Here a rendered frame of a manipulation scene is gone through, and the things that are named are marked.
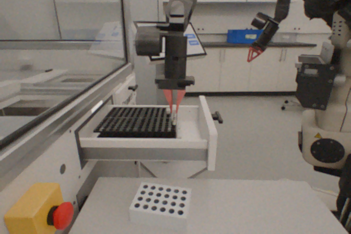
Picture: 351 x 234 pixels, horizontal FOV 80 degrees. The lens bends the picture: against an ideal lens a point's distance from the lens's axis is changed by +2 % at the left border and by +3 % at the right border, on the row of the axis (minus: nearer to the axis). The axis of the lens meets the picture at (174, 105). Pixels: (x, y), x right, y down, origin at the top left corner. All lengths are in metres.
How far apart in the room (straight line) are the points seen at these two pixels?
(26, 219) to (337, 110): 0.90
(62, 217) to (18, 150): 0.12
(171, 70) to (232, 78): 3.23
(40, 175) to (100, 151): 0.16
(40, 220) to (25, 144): 0.12
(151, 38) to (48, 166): 0.35
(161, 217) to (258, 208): 0.23
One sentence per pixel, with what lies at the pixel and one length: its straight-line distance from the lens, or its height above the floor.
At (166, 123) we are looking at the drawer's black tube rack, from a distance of 0.60.
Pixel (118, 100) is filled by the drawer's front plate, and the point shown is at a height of 0.90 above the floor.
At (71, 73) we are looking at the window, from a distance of 0.57.
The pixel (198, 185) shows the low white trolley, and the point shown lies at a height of 0.76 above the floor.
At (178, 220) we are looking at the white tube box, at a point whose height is 0.79.
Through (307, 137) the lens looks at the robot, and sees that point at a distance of 0.95.
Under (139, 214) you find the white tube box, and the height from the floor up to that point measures 0.79.
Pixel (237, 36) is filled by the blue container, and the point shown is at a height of 1.01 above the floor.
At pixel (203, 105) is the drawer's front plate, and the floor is 0.93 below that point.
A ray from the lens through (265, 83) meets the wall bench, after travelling 3.96.
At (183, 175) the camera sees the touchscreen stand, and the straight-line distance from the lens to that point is 1.78.
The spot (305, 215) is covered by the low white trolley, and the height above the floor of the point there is 0.76.
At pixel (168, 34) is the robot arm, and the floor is 1.14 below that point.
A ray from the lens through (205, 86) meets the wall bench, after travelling 3.65.
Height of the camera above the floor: 1.16
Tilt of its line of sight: 21 degrees down
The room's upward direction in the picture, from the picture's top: straight up
